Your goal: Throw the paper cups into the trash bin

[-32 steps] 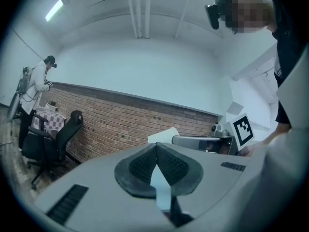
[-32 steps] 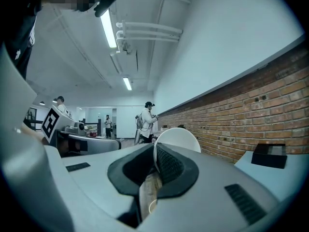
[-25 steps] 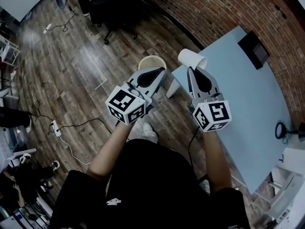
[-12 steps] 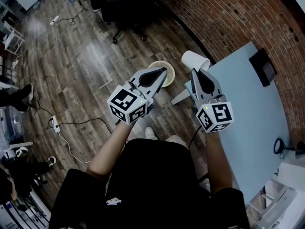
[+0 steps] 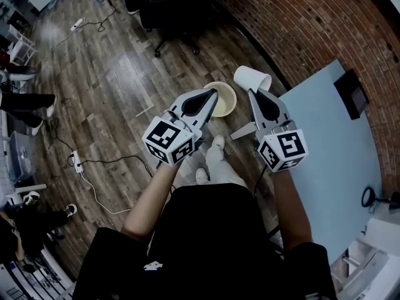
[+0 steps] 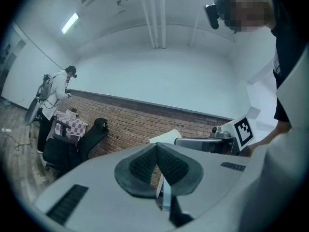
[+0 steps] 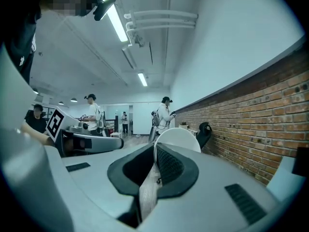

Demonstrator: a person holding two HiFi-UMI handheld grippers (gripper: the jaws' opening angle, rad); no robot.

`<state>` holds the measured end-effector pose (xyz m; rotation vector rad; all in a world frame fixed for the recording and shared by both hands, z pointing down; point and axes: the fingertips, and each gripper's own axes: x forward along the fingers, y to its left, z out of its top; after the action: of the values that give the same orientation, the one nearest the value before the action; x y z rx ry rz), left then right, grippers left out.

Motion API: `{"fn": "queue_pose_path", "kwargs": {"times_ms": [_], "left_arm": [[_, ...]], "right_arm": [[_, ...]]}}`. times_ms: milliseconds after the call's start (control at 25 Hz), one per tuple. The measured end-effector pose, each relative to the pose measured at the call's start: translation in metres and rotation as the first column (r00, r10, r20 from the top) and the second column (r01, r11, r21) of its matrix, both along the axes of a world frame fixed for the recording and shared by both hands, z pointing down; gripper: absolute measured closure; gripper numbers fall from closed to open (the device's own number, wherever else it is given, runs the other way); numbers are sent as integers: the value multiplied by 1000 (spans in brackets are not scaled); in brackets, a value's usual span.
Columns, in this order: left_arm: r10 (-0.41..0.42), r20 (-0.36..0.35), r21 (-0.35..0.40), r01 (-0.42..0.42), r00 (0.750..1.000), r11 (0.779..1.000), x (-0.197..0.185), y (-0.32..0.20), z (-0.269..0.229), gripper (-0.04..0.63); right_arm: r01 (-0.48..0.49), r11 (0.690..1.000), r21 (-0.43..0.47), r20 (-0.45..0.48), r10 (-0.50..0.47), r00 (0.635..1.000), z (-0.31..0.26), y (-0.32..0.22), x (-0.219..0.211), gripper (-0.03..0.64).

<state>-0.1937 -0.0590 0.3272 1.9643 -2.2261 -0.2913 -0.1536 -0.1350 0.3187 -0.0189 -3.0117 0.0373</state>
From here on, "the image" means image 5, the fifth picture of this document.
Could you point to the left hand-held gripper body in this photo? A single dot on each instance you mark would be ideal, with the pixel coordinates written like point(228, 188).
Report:
point(168, 142)

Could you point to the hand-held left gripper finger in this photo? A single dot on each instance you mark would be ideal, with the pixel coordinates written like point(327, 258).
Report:
point(204, 114)
point(182, 105)

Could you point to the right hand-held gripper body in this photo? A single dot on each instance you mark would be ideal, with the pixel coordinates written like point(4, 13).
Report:
point(281, 150)

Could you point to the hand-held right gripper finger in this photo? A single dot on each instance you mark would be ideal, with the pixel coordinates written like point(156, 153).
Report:
point(276, 111)
point(257, 117)

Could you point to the cream round waste bin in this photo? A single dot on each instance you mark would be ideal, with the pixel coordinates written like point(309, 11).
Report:
point(226, 100)

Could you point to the white paper cup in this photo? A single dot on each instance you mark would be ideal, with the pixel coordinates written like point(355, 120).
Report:
point(250, 77)

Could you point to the person's right forearm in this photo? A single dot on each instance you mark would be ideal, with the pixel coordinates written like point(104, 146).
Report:
point(290, 208)

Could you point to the person's left forearm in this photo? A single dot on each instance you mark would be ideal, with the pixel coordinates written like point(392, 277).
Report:
point(147, 202)

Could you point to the white table leg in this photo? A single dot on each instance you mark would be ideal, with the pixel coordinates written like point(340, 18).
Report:
point(242, 131)

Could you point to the person's right shoe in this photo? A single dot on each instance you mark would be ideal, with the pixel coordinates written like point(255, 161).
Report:
point(218, 142)

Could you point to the person's shoe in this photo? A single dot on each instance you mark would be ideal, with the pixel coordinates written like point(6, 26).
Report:
point(202, 175)
point(218, 142)

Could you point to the person's left shoe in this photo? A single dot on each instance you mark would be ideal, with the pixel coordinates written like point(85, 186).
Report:
point(202, 175)

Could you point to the person's grey trousers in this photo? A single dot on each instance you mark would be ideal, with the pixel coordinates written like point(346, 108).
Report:
point(222, 167)

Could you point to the black box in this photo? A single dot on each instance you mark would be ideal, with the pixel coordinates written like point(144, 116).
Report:
point(348, 95)

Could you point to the black office chair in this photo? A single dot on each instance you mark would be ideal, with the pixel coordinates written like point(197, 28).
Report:
point(168, 14)

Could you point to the person's black shirt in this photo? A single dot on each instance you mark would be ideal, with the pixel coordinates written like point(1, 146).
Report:
point(203, 245)

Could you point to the black desk lamp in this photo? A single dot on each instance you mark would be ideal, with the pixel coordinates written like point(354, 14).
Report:
point(393, 202)

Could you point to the clear plastic storage box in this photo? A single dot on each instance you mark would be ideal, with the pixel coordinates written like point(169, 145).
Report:
point(22, 155)

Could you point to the dark round stand base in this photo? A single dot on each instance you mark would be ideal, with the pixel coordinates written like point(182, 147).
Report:
point(20, 71)

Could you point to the white metal rack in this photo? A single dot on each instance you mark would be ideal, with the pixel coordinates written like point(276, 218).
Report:
point(23, 44)

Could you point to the white desk frame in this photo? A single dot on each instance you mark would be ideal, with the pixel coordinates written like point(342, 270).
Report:
point(378, 230)

